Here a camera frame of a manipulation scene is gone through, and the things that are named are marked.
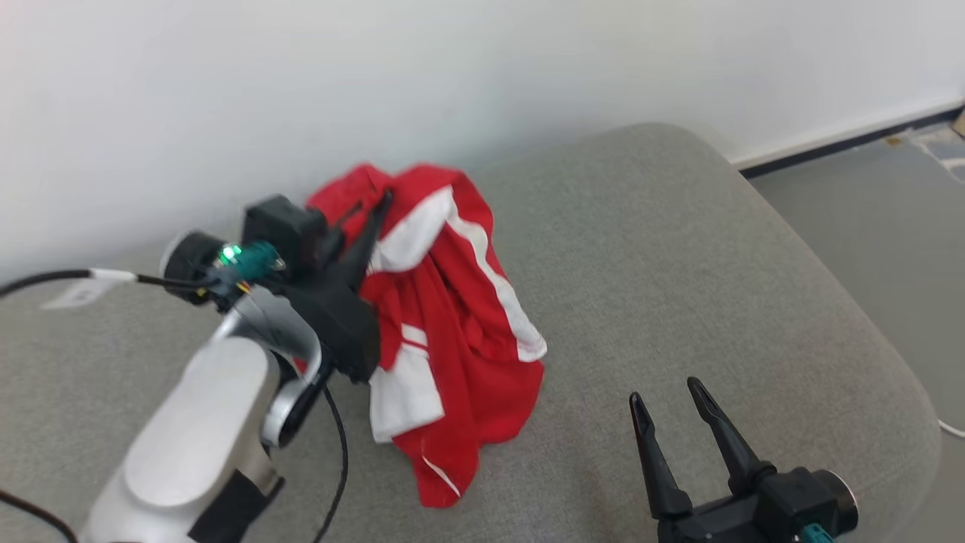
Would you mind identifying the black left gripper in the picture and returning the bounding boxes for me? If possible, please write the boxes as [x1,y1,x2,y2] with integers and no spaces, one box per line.
[285,190,394,384]

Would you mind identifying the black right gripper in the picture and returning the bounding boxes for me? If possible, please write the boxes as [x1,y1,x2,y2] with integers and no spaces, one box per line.
[629,376,779,543]

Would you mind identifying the red shorts with white stripes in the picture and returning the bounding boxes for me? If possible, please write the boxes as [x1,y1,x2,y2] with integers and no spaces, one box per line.
[305,162,548,509]

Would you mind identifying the grey fabric sofa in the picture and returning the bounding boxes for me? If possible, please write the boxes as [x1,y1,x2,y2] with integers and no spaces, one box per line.
[0,122,943,543]

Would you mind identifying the teal left camera connector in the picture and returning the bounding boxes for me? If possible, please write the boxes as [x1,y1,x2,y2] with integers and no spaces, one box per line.
[215,240,286,277]

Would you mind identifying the thin black cable white tag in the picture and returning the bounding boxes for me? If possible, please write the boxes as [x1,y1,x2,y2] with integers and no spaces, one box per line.
[0,267,227,299]

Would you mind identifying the black wall baseboard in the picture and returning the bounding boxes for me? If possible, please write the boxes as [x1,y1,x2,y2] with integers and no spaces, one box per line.
[739,104,965,179]

